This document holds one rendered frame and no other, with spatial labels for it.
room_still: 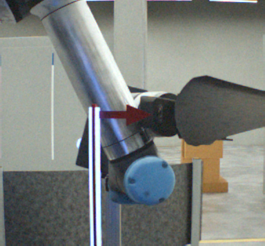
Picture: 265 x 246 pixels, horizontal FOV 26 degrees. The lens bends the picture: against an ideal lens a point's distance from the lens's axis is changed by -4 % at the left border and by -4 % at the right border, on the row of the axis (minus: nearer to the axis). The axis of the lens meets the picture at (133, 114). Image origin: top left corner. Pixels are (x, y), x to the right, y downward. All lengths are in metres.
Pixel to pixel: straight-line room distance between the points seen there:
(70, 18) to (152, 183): 0.27
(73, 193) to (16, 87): 4.45
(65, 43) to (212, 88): 0.35
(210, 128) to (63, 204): 1.71
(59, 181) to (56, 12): 1.55
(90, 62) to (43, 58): 5.86
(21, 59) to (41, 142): 0.97
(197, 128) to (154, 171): 0.17
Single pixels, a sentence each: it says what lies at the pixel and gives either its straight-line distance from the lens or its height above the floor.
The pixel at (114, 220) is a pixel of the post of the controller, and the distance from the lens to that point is 1.19.
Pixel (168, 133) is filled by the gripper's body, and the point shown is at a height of 1.15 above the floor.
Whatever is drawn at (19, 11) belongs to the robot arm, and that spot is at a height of 1.36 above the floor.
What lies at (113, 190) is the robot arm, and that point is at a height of 1.05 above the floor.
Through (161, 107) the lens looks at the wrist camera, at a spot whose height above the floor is 1.19.
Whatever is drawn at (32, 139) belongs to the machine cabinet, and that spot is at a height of 0.87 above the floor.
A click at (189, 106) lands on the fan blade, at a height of 1.19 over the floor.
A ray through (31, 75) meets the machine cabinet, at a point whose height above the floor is 1.60.
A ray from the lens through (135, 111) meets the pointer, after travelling 0.65.
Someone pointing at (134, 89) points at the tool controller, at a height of 1.23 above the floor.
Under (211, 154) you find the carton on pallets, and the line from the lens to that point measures 8.73.
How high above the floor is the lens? 1.18
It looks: level
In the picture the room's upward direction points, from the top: straight up
